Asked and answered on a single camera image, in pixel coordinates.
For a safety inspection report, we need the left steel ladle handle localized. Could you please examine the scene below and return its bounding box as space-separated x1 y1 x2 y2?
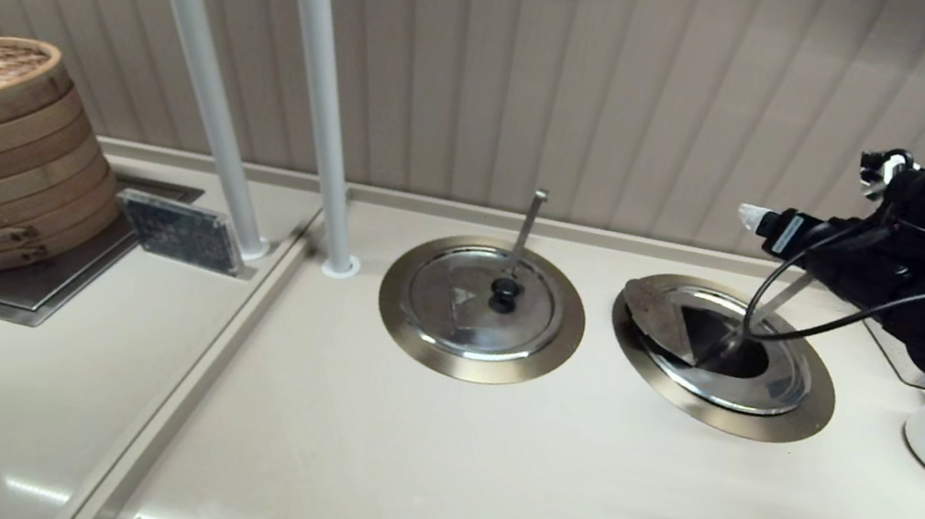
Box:
502 186 549 282

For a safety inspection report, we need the dark acrylic sign placard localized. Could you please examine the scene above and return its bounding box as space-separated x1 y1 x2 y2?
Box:
108 187 253 279

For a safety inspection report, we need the steel inset tray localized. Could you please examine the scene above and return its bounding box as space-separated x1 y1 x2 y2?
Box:
0 154 205 350

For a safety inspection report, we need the white metal pole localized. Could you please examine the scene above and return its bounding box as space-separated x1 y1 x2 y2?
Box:
230 0 402 282
84 0 310 264

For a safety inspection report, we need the left steel pot lid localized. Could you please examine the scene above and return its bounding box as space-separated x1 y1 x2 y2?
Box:
368 222 597 399

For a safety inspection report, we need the steel hinged pot lid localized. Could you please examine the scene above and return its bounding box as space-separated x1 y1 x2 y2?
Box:
607 273 824 423
398 236 572 372

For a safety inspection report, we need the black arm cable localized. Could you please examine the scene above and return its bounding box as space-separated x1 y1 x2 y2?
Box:
740 209 925 366

